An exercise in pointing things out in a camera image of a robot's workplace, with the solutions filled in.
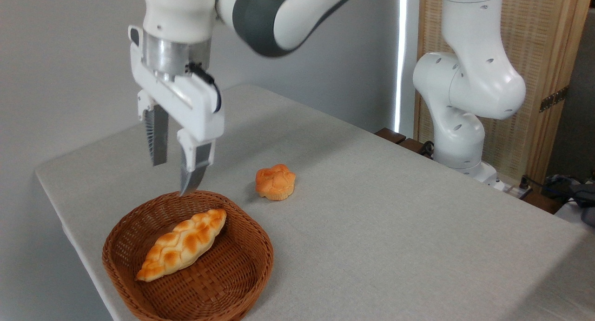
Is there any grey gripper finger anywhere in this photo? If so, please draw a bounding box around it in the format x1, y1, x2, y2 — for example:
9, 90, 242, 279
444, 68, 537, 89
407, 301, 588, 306
137, 90, 170, 167
177, 127, 216, 197

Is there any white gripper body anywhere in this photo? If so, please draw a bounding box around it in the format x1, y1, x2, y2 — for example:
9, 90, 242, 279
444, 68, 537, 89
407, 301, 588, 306
129, 25, 225, 143

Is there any long braided bread loaf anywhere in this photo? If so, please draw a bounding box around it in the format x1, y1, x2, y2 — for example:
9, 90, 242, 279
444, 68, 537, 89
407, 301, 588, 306
136, 208, 227, 282

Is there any small round bread bun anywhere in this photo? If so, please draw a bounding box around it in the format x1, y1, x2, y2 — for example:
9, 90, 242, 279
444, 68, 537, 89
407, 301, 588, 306
255, 164, 297, 201

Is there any brown woven wicker basket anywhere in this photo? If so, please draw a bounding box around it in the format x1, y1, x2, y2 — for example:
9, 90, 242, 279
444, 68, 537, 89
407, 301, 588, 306
102, 190, 274, 321

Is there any dark brown wooden block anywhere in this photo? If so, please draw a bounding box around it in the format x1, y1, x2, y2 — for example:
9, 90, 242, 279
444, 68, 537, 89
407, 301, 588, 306
375, 127, 407, 145
399, 138, 434, 158

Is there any grey tablecloth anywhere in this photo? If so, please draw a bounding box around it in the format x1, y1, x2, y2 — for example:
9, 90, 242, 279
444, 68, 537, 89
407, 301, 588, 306
35, 84, 595, 321

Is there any white power strip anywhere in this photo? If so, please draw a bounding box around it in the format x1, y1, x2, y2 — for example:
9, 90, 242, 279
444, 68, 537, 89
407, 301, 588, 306
503, 183, 533, 200

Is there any metal screen hinge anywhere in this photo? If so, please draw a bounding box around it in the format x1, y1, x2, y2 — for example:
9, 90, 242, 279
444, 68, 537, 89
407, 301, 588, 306
539, 86, 569, 113

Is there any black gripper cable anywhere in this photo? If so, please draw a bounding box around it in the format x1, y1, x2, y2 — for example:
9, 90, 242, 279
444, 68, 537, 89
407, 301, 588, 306
185, 61, 223, 114

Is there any black bundle of cables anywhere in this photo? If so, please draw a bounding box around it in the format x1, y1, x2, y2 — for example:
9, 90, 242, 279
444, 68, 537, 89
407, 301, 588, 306
525, 171, 595, 227

